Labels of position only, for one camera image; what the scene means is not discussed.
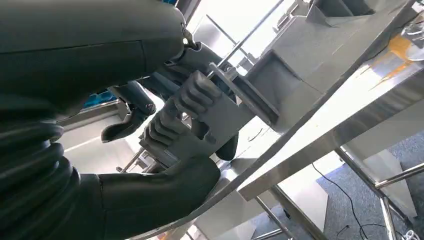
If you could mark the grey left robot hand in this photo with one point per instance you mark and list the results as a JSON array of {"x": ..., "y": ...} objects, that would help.
[{"x": 82, "y": 39}]

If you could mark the grey ribbed metal part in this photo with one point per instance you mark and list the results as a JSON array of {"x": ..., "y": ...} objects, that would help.
[{"x": 225, "y": 116}]

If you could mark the blue crate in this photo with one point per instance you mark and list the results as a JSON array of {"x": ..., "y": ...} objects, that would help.
[{"x": 99, "y": 98}]

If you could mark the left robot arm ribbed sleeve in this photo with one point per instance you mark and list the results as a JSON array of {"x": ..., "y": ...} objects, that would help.
[{"x": 33, "y": 165}]

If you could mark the thin steel rod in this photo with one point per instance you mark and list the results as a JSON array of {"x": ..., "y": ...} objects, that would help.
[{"x": 245, "y": 39}]

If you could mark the steel work table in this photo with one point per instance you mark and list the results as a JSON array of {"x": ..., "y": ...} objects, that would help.
[{"x": 258, "y": 147}]

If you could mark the grey plastic tray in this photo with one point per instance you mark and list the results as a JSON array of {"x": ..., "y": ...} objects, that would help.
[{"x": 314, "y": 49}]

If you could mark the steel bench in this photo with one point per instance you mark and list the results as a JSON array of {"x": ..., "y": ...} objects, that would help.
[{"x": 331, "y": 149}]

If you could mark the white panel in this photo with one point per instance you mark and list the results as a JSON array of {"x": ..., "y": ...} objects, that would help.
[
  {"x": 308, "y": 198},
  {"x": 371, "y": 136}
]

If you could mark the yellow bench tape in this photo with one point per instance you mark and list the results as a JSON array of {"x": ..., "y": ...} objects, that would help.
[{"x": 399, "y": 46}]

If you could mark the clear plastic item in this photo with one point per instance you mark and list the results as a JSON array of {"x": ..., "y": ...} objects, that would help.
[{"x": 414, "y": 36}]

